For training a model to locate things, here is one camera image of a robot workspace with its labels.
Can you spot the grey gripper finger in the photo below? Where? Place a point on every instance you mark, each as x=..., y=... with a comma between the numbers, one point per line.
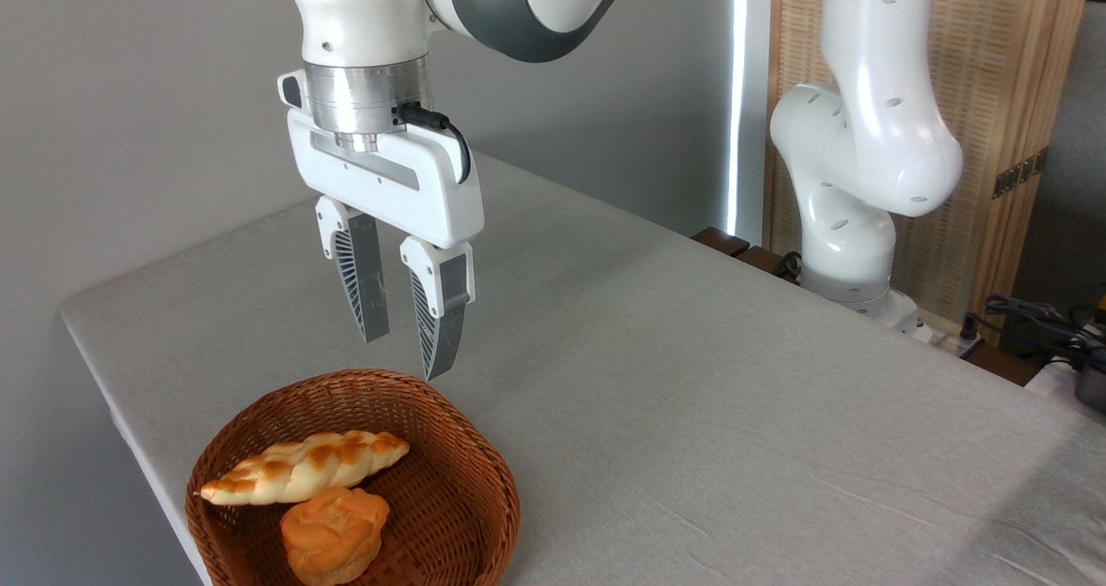
x=442, y=309
x=363, y=275

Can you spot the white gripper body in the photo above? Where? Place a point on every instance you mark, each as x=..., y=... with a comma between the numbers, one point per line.
x=406, y=190

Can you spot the long twisted bread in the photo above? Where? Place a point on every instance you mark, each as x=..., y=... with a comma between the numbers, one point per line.
x=302, y=467

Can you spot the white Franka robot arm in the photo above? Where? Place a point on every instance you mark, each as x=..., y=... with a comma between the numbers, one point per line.
x=864, y=136

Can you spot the round orange bread bun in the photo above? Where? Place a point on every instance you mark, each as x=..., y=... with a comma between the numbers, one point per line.
x=333, y=536

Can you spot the brown woven wicker basket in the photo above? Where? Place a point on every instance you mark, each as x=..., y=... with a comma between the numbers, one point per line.
x=449, y=500

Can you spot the dark brown wooden block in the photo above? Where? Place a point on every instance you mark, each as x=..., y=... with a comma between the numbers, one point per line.
x=1002, y=363
x=765, y=262
x=719, y=240

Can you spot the black power plug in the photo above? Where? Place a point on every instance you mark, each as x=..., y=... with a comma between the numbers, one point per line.
x=969, y=328

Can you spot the metal screen hinge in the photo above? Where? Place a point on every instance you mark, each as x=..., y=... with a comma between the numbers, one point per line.
x=1020, y=173

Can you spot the wooden folding screen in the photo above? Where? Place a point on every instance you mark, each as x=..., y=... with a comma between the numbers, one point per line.
x=994, y=50

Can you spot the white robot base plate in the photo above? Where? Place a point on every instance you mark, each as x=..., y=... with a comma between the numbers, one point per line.
x=905, y=314

